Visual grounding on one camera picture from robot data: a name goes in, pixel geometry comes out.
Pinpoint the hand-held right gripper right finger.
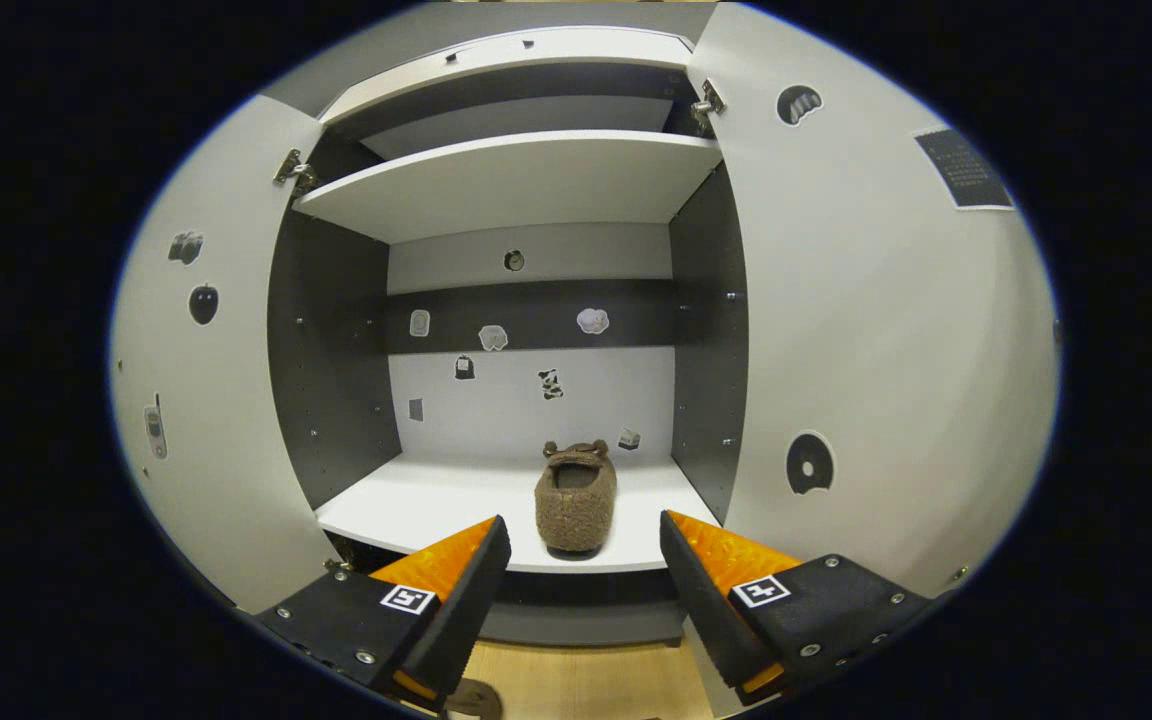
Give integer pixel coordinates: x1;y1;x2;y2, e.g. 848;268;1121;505
659;510;935;708

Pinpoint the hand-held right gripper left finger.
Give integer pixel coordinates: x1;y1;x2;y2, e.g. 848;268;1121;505
254;515;514;713

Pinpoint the brown fuzzy shoe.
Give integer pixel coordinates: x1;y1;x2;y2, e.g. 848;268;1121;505
534;440;619;557
444;677;504;720

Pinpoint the white cabinet door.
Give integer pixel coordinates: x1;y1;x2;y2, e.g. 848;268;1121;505
108;95;337;616
681;0;1062;720

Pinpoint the white shoe cabinet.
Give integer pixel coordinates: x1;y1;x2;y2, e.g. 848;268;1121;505
266;25;752;649

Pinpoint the white cabinet drawer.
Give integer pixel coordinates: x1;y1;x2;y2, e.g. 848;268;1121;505
319;25;694;129

